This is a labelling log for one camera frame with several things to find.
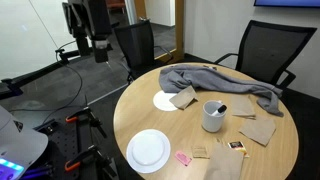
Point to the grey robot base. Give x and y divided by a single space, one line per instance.
20 143

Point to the white ceramic mug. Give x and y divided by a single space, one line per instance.
211 123

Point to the wall mounted screen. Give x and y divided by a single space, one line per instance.
286 2

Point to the wooden door frame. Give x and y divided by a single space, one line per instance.
179 26

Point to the small black bracket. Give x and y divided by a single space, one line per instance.
46 126

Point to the white plate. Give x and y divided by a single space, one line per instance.
161 100
148 151

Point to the grey sweater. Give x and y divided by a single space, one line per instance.
213 80

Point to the black mesh office chair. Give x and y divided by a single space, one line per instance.
270 50
136 43

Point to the white marker with black cap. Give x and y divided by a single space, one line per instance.
220 109

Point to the red yellow tea packet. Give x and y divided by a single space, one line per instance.
237 146

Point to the orange black bar clamp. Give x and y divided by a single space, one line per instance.
83 156
81 115

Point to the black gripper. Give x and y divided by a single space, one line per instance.
93 16

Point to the folded brown paper napkin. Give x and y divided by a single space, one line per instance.
184 97

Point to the small brown wrapper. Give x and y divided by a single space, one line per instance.
210 67

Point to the pink sweetener packet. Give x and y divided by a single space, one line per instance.
183 158

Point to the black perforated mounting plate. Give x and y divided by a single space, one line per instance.
66 146

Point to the brown sugar packet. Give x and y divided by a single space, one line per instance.
200 152

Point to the brown napkin front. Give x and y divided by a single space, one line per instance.
225 163

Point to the black stand bar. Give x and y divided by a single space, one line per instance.
10 87

